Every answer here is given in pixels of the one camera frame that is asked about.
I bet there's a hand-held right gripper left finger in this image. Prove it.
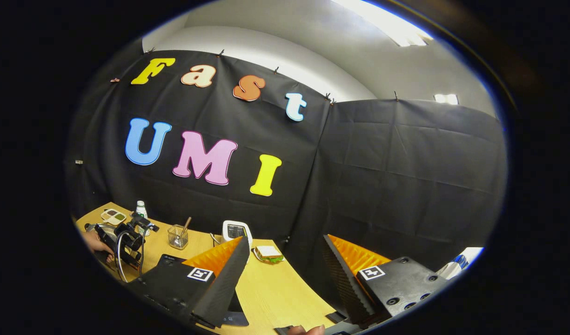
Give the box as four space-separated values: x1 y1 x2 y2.
127 236 251 328

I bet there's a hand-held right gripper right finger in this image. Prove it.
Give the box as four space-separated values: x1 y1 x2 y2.
323 234 454 328

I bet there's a black induction cooktop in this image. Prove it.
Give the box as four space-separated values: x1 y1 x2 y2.
157 254 249 327

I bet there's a divided dish of beans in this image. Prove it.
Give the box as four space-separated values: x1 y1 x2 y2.
101 208 127 226

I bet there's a sandwich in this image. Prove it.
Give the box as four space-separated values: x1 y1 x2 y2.
252 245 284 264

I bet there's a white toaster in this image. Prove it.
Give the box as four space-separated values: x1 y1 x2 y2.
222 220 254 252

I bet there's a black backdrop cloth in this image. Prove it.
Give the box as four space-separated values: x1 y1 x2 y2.
65 40 508 298

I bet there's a white and blue object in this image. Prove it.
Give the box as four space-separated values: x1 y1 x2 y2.
436 247 484 280

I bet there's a long ceiling light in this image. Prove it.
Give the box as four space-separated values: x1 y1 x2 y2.
331 0 434 47

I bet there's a wire mesh basket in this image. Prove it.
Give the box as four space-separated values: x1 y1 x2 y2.
168 224 189 250

